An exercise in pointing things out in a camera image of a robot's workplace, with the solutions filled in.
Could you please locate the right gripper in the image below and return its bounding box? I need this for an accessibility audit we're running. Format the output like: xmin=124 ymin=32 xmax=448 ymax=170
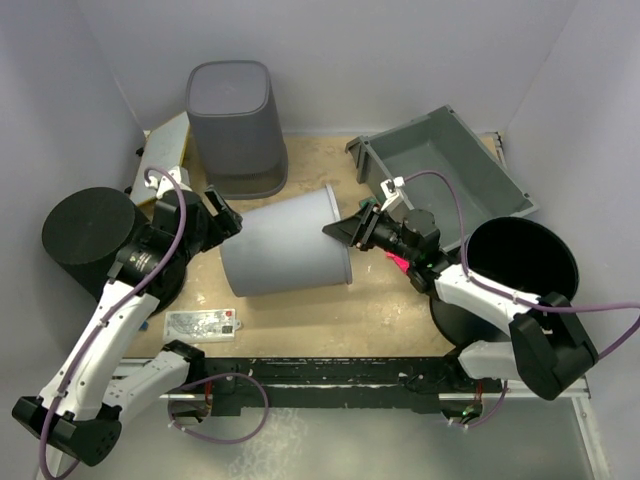
xmin=323 ymin=201 xmax=417 ymax=264

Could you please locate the light grey round bin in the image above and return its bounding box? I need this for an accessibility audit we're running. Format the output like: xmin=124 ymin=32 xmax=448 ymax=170
xmin=220 ymin=184 xmax=352 ymax=297

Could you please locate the grey mesh bin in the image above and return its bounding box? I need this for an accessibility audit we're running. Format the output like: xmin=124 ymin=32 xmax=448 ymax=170
xmin=185 ymin=60 xmax=288 ymax=200

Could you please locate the black ribbed bin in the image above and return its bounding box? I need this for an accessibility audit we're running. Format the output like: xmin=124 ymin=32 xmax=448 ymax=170
xmin=41 ymin=187 xmax=187 ymax=311

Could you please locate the black smooth round bin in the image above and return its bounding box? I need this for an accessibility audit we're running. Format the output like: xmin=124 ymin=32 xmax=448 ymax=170
xmin=430 ymin=217 xmax=579 ymax=347

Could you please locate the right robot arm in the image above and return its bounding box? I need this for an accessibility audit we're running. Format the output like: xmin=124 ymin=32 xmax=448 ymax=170
xmin=322 ymin=205 xmax=599 ymax=401

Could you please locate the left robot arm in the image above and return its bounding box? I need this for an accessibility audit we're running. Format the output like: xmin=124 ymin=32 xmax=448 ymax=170
xmin=12 ymin=185 xmax=242 ymax=479

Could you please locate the green small box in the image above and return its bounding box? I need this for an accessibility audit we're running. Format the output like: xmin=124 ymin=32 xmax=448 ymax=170
xmin=359 ymin=197 xmax=378 ymax=208

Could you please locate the pink plastic clip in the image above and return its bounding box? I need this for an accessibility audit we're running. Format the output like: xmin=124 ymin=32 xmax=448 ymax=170
xmin=386 ymin=253 xmax=410 ymax=274

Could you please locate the yellow edged whiteboard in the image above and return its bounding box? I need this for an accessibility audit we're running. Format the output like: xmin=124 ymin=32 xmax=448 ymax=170
xmin=129 ymin=112 xmax=190 ymax=206

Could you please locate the white printed card package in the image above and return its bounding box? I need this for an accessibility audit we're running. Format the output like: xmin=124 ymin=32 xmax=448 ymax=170
xmin=163 ymin=309 xmax=242 ymax=345

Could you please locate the grey plastic tray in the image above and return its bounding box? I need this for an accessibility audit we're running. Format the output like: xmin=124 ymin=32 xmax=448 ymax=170
xmin=345 ymin=105 xmax=539 ymax=251

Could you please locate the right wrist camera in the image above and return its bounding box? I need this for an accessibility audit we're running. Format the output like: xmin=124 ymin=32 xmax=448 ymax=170
xmin=380 ymin=176 xmax=405 ymax=213

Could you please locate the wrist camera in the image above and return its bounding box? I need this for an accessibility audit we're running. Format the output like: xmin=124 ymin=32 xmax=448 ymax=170
xmin=143 ymin=166 xmax=191 ymax=200
xmin=380 ymin=176 xmax=405 ymax=213

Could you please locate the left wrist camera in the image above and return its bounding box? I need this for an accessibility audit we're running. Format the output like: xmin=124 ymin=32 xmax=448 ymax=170
xmin=143 ymin=166 xmax=191 ymax=200

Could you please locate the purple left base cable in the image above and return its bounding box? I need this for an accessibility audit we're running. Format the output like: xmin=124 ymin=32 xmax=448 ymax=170
xmin=166 ymin=369 xmax=271 ymax=446

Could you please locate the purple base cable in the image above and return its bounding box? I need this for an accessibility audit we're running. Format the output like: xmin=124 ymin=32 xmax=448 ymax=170
xmin=447 ymin=379 xmax=509 ymax=432
xmin=166 ymin=369 xmax=271 ymax=446

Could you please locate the black base frame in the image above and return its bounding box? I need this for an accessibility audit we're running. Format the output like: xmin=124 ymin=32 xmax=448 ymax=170
xmin=185 ymin=355 xmax=502 ymax=417

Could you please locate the aluminium rail frame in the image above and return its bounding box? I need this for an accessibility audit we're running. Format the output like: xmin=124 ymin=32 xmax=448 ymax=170
xmin=32 ymin=130 xmax=611 ymax=480

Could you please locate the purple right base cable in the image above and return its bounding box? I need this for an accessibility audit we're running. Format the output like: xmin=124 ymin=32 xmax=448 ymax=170
xmin=447 ymin=379 xmax=509 ymax=432

